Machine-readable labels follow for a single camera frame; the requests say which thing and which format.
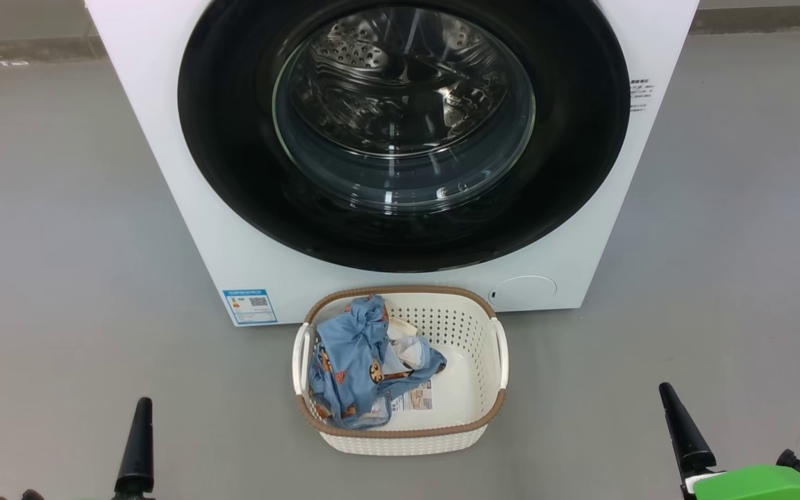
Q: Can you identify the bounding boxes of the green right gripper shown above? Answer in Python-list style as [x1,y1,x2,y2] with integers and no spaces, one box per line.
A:
[658,382,800,500]

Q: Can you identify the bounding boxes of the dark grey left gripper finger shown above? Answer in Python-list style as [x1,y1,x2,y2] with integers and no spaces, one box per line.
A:
[114,397,156,497]

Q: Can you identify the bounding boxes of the blue bear print garment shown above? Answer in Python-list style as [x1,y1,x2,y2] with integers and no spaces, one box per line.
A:
[308,294,415,429]

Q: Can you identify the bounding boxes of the light blue cream garment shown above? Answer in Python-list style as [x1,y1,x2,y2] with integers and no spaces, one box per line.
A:
[383,317,447,379]

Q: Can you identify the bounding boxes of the white front-load washing machine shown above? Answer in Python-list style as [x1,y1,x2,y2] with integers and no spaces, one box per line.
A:
[84,0,701,327]

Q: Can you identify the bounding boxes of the steel washing machine drum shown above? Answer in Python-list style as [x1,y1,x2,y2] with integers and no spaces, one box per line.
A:
[275,7,536,213]

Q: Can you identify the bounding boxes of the blue white energy label sticker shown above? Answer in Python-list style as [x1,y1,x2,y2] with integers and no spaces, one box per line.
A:
[223,289,278,326]

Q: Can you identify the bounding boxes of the white round filter cover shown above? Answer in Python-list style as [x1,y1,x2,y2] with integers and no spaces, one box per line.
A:
[488,276,558,312]

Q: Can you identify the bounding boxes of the cream plastic laundry basket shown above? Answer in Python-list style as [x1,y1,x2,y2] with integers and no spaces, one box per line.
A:
[292,285,510,456]

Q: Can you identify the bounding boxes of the paper product label sticker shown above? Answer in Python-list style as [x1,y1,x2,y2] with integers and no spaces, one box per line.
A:
[390,378,434,413]

